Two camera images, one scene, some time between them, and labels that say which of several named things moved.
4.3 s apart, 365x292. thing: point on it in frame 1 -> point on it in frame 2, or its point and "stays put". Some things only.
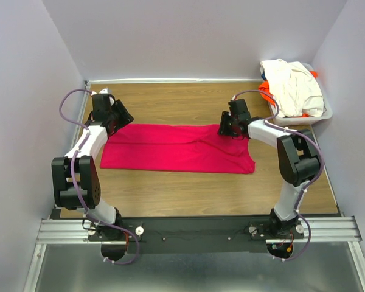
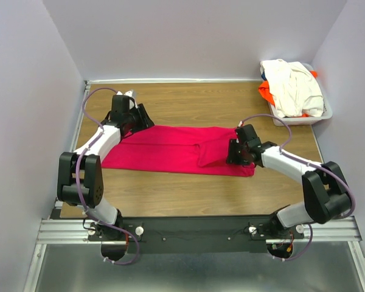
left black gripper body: (119, 115) -> (137, 118)
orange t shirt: (264, 86) stays put
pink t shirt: (175, 147) stays put
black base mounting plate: (194, 234) stays put
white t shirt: (295, 89) stays put
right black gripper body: (227, 125) -> (236, 153)
